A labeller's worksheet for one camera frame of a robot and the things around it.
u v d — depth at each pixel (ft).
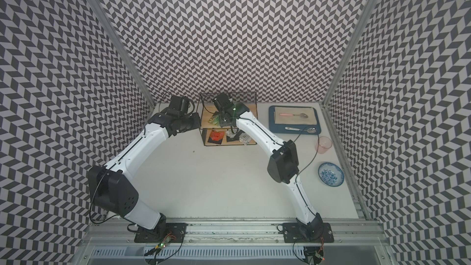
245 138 3.26
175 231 2.38
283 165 1.77
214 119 2.92
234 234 2.43
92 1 2.52
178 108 2.11
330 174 2.87
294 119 3.68
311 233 2.07
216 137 3.28
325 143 3.23
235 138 3.28
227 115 2.09
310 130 3.35
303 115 3.72
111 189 1.38
